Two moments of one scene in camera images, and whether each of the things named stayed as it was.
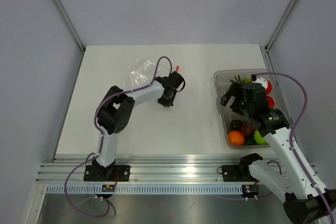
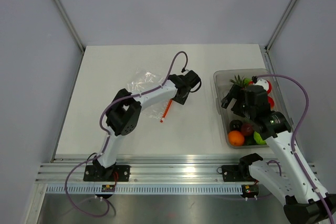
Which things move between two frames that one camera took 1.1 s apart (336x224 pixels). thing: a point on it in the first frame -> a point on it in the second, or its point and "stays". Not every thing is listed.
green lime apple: (259, 139) stays
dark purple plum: (235, 125) stays
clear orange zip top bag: (143, 73) -> (143, 80)
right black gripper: (233, 90) stays
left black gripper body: (168, 102) -> (179, 99)
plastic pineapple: (238, 80) stays
